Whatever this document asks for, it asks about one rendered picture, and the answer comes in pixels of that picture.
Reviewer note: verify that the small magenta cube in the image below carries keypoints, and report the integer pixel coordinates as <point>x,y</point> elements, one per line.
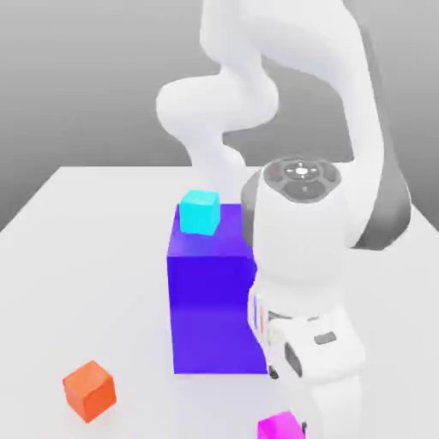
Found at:
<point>279,428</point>

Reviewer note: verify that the small cyan cube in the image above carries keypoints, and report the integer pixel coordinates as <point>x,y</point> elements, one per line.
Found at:
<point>199,214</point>

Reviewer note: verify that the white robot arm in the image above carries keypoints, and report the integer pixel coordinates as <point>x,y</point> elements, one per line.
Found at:
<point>301,240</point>

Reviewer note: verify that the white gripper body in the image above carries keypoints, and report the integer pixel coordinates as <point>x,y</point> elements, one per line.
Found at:
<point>329,408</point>

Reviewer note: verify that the small orange cube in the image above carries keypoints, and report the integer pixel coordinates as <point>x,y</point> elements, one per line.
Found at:
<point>90,391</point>

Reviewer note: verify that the large blue box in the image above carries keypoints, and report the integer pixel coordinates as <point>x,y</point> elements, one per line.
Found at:
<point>209,308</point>

